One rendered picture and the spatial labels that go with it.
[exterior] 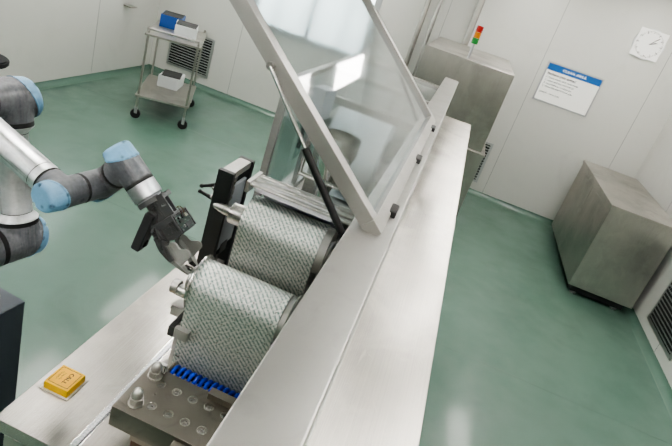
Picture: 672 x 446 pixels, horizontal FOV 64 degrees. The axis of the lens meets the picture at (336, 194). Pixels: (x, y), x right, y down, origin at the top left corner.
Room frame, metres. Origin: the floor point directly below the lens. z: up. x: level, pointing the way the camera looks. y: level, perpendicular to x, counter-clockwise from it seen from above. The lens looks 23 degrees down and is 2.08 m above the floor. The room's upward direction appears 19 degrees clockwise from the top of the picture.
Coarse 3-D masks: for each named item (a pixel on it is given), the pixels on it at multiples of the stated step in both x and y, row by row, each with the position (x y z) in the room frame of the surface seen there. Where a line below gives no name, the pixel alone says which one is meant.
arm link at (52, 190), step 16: (0, 128) 1.17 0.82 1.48; (0, 144) 1.13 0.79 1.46; (16, 144) 1.14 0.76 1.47; (16, 160) 1.11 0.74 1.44; (32, 160) 1.12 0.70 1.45; (48, 160) 1.15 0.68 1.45; (32, 176) 1.09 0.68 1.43; (48, 176) 1.10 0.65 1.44; (64, 176) 1.12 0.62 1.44; (80, 176) 1.14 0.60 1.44; (32, 192) 1.06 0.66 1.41; (48, 192) 1.05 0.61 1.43; (64, 192) 1.08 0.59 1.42; (80, 192) 1.11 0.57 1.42; (48, 208) 1.05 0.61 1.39; (64, 208) 1.08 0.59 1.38
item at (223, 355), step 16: (192, 320) 1.09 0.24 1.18; (208, 320) 1.09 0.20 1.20; (192, 336) 1.09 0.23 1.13; (208, 336) 1.09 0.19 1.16; (224, 336) 1.08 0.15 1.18; (240, 336) 1.08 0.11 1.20; (176, 352) 1.10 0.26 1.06; (192, 352) 1.09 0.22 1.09; (208, 352) 1.09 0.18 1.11; (224, 352) 1.08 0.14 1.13; (240, 352) 1.07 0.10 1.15; (256, 352) 1.07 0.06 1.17; (192, 368) 1.09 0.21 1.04; (208, 368) 1.08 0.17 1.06; (224, 368) 1.08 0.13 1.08; (240, 368) 1.07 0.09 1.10; (224, 384) 1.08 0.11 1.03; (240, 384) 1.07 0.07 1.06
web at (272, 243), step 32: (256, 224) 1.33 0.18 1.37; (288, 224) 1.34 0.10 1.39; (320, 224) 1.37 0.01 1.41; (256, 256) 1.32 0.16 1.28; (288, 256) 1.31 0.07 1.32; (192, 288) 1.10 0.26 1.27; (224, 288) 1.10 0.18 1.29; (256, 288) 1.12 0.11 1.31; (288, 288) 1.31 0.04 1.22; (224, 320) 1.08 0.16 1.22; (256, 320) 1.07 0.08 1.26
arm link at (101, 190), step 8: (96, 168) 1.22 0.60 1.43; (88, 176) 1.16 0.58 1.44; (96, 176) 1.18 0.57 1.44; (104, 176) 1.18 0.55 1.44; (96, 184) 1.16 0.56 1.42; (104, 184) 1.18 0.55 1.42; (112, 184) 1.18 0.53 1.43; (96, 192) 1.16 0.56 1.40; (104, 192) 1.18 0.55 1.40; (112, 192) 1.20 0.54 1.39; (96, 200) 1.20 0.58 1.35
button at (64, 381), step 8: (64, 368) 1.06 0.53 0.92; (56, 376) 1.03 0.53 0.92; (64, 376) 1.04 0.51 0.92; (72, 376) 1.05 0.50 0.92; (80, 376) 1.05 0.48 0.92; (48, 384) 1.00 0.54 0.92; (56, 384) 1.01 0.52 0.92; (64, 384) 1.02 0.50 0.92; (72, 384) 1.02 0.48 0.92; (80, 384) 1.05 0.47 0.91; (56, 392) 1.00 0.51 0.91; (64, 392) 1.00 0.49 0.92; (72, 392) 1.02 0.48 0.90
